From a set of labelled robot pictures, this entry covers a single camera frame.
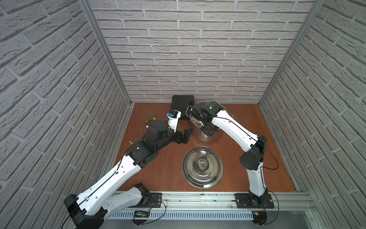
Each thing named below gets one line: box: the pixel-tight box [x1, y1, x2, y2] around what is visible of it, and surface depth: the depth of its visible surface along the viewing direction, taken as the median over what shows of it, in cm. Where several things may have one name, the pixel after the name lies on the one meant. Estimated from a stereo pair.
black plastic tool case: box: [171, 94, 195, 120], surface depth 119 cm
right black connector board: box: [252, 210, 268, 228], surface depth 72 cm
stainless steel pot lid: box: [181, 146, 224, 190], surface depth 86 cm
